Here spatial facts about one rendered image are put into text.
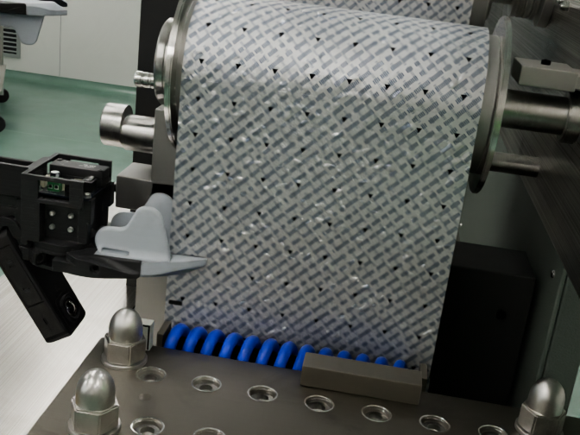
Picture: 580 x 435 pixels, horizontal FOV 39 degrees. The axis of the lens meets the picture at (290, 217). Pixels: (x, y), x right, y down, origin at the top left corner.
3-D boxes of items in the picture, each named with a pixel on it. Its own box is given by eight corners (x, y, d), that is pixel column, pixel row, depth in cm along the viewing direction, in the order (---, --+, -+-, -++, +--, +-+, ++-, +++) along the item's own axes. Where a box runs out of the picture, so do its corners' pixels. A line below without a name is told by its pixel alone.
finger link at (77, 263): (135, 267, 66) (31, 250, 67) (134, 285, 67) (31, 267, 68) (153, 248, 71) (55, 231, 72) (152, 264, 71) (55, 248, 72)
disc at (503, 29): (463, 167, 78) (494, 8, 73) (469, 167, 78) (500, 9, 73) (475, 216, 64) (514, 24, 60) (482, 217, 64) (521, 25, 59)
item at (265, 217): (164, 333, 73) (179, 131, 67) (428, 377, 71) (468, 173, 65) (162, 336, 73) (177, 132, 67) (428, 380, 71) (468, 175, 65)
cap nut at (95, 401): (78, 407, 59) (80, 352, 58) (128, 417, 59) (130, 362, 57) (58, 437, 56) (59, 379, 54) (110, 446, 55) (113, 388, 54)
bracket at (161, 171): (117, 372, 89) (131, 92, 79) (175, 381, 88) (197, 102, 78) (101, 395, 84) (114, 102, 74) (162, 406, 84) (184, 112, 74)
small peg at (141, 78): (132, 74, 72) (133, 89, 73) (163, 78, 72) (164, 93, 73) (137, 67, 73) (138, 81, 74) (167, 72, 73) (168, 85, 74)
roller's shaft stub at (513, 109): (485, 126, 72) (494, 76, 70) (566, 137, 71) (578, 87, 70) (490, 137, 68) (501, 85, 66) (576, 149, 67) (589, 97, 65)
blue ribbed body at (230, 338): (171, 349, 73) (173, 314, 72) (413, 390, 71) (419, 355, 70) (160, 368, 70) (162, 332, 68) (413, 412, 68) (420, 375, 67)
